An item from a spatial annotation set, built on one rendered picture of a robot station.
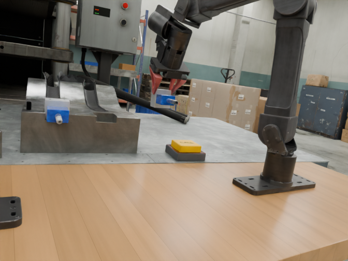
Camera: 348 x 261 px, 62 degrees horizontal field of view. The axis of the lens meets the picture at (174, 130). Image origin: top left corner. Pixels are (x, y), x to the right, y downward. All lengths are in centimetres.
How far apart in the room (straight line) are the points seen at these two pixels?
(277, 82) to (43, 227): 50
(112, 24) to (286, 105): 113
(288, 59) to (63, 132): 50
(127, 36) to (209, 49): 706
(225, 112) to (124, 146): 386
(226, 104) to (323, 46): 462
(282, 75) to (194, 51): 775
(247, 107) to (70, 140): 416
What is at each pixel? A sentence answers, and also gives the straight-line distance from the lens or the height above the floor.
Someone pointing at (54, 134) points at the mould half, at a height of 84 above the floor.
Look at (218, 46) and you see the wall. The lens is 875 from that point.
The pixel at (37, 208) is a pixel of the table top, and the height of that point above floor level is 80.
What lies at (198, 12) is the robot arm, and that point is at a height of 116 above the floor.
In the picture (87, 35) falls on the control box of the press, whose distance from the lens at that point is 156.
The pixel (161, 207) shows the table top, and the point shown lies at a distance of 49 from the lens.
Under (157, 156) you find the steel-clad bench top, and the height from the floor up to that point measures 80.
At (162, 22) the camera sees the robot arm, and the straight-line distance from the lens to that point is 82.
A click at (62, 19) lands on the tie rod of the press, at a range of 142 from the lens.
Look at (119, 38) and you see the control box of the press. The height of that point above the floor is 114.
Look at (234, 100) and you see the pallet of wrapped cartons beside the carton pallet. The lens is 452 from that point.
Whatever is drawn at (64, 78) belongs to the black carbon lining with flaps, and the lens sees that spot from 103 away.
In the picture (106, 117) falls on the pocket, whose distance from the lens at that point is 75.
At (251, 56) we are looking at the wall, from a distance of 943.
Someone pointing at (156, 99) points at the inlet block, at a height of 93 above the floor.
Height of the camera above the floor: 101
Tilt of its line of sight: 11 degrees down
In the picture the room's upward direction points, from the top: 8 degrees clockwise
